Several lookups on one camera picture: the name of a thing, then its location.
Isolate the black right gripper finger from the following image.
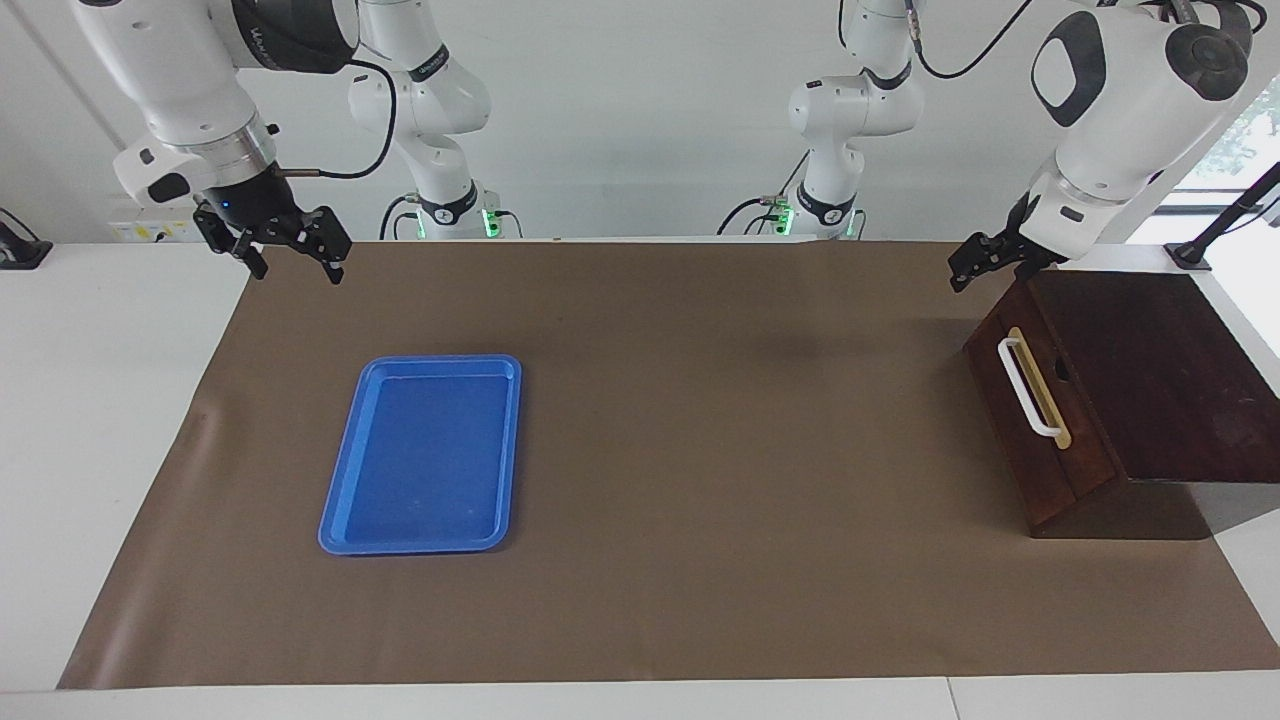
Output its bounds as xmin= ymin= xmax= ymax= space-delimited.
xmin=192 ymin=200 xmax=271 ymax=282
xmin=293 ymin=204 xmax=354 ymax=287

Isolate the white drawer handle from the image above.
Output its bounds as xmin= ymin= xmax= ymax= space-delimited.
xmin=998 ymin=338 xmax=1064 ymax=439

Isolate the wooden drawer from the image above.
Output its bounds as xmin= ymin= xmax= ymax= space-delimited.
xmin=966 ymin=298 xmax=1121 ymax=523

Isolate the dark wooden drawer cabinet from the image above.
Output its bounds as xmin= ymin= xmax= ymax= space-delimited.
xmin=963 ymin=268 xmax=1280 ymax=541

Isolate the black clamp stand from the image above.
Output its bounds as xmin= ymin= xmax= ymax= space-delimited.
xmin=1164 ymin=160 xmax=1280 ymax=272

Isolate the window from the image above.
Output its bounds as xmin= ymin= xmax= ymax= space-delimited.
xmin=1175 ymin=75 xmax=1280 ymax=193

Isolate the blue plastic tray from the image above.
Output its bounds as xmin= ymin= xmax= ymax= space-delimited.
xmin=318 ymin=354 xmax=523 ymax=556

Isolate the brown table mat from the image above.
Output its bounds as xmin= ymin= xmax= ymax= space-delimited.
xmin=57 ymin=238 xmax=1280 ymax=691

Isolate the white wall socket strip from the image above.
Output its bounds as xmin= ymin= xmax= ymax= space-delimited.
xmin=108 ymin=218 xmax=194 ymax=243

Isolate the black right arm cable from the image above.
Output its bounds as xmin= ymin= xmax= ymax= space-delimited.
xmin=273 ymin=57 xmax=400 ymax=182

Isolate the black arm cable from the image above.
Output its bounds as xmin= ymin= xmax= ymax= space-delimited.
xmin=273 ymin=57 xmax=400 ymax=182
xmin=905 ymin=0 xmax=1261 ymax=81

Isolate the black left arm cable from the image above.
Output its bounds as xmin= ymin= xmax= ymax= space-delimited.
xmin=905 ymin=0 xmax=1261 ymax=81

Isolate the black desk mount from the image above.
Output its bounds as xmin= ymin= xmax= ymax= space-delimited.
xmin=0 ymin=208 xmax=54 ymax=270

